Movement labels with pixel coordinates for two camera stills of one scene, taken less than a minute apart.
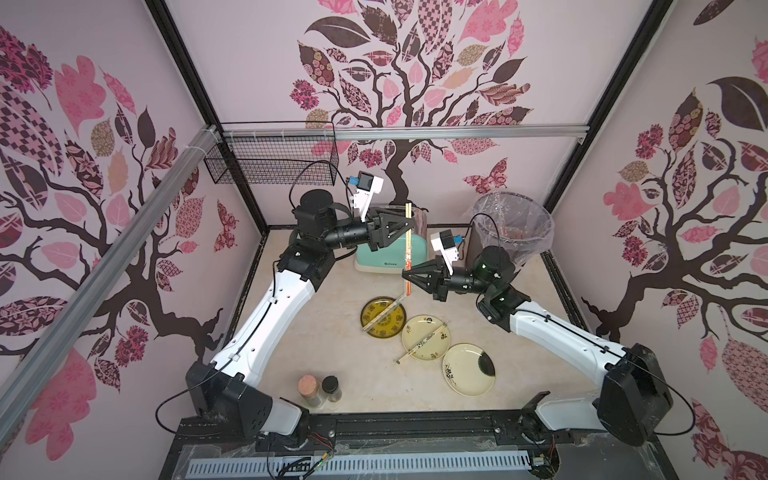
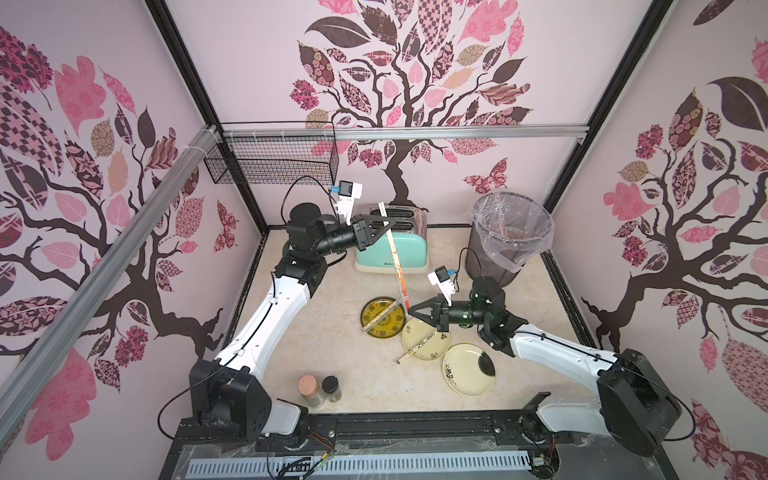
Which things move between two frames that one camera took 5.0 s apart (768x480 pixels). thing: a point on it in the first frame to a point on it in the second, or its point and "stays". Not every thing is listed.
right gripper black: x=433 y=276 to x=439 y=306
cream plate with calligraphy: x=420 y=327 stays
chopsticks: x=408 y=245 to x=395 y=257
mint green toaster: x=391 y=258 stays
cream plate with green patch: x=469 y=370 stays
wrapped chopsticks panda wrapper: x=420 y=344 stays
